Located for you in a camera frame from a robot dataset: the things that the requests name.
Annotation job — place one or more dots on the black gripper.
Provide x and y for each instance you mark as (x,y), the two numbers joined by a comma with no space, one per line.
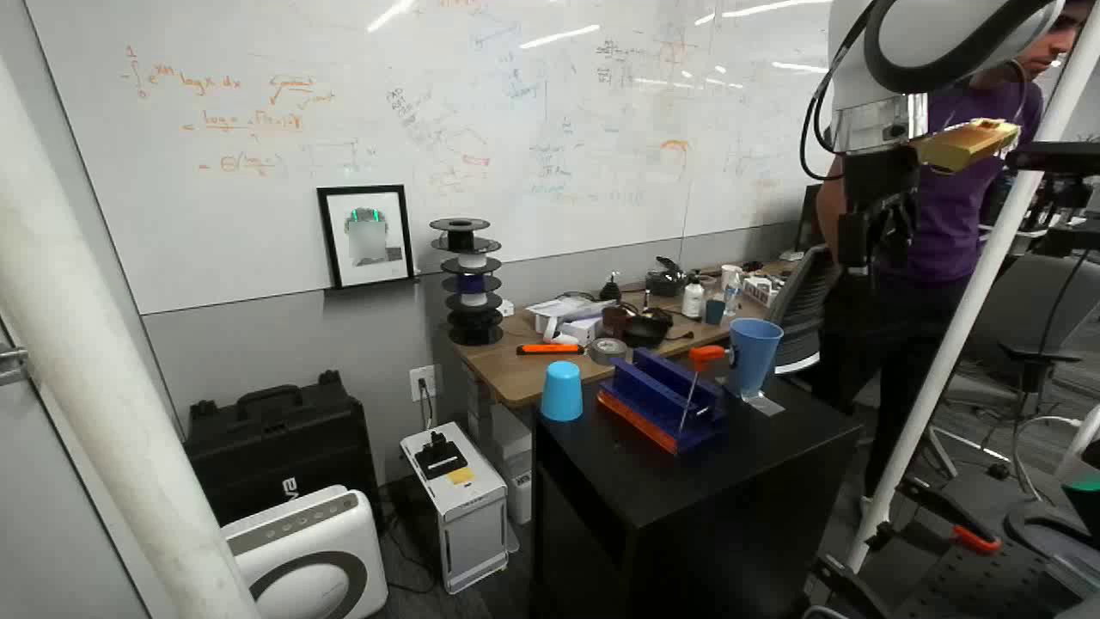
(883,195)

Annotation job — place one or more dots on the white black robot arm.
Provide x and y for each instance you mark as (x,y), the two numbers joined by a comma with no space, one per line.
(915,37)

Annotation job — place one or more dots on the dark blue plastic cup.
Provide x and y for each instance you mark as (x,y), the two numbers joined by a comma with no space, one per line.
(754,349)

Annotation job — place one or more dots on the green black object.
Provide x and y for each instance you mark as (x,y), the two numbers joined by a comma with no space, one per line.
(1084,499)

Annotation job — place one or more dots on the light blue upturned cup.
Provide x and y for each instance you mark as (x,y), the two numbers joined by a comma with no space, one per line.
(562,398)

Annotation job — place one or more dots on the person in purple shirt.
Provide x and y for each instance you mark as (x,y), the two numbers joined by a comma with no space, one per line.
(957,217)

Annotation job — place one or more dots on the grey mesh office chair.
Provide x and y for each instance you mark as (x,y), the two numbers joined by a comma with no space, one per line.
(801,303)

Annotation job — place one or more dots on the thin white pole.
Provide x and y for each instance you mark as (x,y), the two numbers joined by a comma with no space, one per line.
(964,310)

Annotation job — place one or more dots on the yellow block on wrist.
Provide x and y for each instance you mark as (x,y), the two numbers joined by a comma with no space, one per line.
(969,141)

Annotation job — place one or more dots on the grey metal plate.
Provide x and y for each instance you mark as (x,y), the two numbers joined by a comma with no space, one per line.
(766,404)

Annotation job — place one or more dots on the black office chair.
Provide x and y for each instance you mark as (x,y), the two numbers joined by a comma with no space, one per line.
(1036,365)

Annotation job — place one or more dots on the white bottle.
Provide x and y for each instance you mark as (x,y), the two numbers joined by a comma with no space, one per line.
(694,301)

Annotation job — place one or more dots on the black bowl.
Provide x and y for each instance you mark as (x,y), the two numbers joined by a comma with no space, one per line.
(648,328)

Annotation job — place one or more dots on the blue and orange rack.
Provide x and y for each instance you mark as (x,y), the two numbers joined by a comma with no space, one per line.
(654,399)

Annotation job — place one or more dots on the grey tape roll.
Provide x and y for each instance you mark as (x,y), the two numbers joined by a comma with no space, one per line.
(611,351)

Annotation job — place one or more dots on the black table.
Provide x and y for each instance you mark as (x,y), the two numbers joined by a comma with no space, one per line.
(688,517)

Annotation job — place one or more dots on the white cardboard box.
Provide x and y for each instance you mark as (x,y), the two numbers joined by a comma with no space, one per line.
(562,310)

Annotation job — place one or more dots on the orange utility knife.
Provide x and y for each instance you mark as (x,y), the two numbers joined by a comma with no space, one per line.
(549,349)

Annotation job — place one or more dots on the wooden desk with clutter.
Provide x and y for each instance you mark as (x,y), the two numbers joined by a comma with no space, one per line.
(518,370)

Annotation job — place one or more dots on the large whiteboard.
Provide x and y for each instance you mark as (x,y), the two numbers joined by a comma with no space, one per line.
(518,115)

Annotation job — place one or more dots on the stack of filament spools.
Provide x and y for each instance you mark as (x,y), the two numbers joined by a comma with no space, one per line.
(468,287)

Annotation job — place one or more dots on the white computer box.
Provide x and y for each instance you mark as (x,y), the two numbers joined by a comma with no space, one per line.
(467,522)

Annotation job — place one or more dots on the framed portrait picture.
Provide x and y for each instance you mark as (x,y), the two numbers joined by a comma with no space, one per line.
(367,234)

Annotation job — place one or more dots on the black hard case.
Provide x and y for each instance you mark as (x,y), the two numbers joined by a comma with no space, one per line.
(278,442)

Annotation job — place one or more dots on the white round air purifier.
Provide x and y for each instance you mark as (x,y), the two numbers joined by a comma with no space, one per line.
(304,554)

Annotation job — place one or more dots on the thick white pole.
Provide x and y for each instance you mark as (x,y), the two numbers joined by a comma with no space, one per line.
(104,380)

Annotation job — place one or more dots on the black camera on stand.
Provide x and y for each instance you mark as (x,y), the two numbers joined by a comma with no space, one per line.
(1062,161)

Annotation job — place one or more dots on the white wall outlet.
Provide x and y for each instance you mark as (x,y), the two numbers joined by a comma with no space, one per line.
(423,383)

